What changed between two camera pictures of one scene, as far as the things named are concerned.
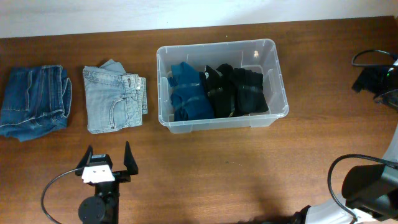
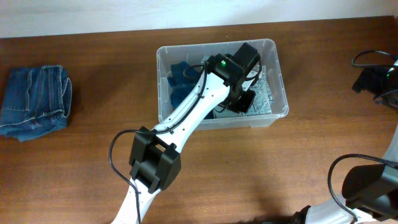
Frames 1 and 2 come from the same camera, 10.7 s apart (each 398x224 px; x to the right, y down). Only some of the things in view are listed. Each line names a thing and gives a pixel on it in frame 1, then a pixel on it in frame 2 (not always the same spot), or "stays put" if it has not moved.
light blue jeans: x=114 y=99 -> x=263 y=102
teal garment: x=189 y=99 stays put
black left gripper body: x=120 y=177 -> x=242 y=100
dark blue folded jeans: x=36 y=99 stays put
